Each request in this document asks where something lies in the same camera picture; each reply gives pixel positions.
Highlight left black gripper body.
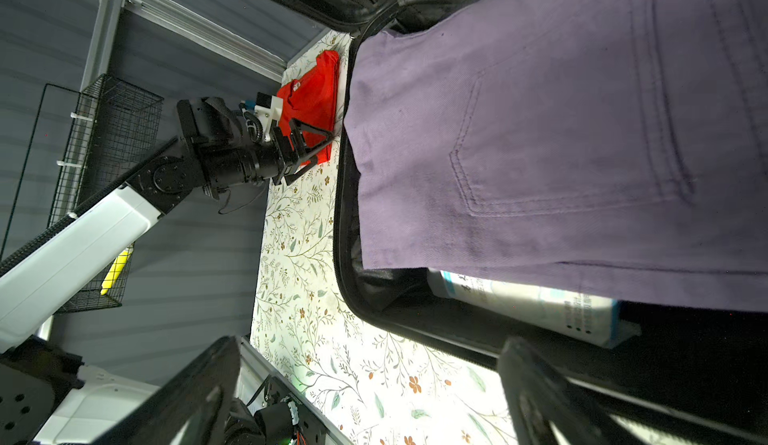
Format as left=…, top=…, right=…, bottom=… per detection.
left=176, top=97, right=300, bottom=198

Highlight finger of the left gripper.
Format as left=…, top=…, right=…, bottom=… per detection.
left=289, top=118, right=335, bottom=151
left=284, top=139, right=333, bottom=185

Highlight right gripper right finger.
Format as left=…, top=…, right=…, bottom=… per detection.
left=497, top=337, right=641, bottom=444

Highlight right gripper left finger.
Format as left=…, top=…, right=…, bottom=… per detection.
left=94, top=336, right=241, bottom=444

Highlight red t-shirt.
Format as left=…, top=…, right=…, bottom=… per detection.
left=277, top=50, right=340, bottom=136

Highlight white hard-shell suitcase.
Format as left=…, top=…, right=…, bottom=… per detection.
left=273, top=0, right=767, bottom=444

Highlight purple pants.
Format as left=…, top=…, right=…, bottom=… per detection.
left=344, top=0, right=767, bottom=312

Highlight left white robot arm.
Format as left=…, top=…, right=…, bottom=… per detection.
left=1, top=94, right=344, bottom=444

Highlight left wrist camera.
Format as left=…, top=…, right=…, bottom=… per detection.
left=239, top=92, right=283, bottom=144

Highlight black wire mesh basket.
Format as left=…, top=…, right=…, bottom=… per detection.
left=48, top=74, right=164, bottom=315

